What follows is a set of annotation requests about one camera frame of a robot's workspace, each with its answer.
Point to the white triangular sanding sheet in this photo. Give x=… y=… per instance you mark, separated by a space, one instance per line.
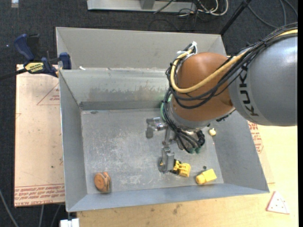
x=277 y=203

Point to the grey metal bin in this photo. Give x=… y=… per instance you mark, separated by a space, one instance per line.
x=123 y=145

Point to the orange-brown round object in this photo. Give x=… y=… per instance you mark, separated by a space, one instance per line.
x=102 y=181

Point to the yellow toy vehicle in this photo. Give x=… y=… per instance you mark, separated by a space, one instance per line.
x=182 y=168

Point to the small cream round object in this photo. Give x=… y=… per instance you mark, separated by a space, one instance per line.
x=212 y=132

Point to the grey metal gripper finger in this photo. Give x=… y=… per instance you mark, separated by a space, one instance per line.
x=154 y=124
x=167 y=161

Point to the yellow plastic block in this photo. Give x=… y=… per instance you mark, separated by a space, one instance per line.
x=206 y=176

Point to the brown cardboard board, red print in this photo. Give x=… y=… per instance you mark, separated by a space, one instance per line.
x=38 y=126

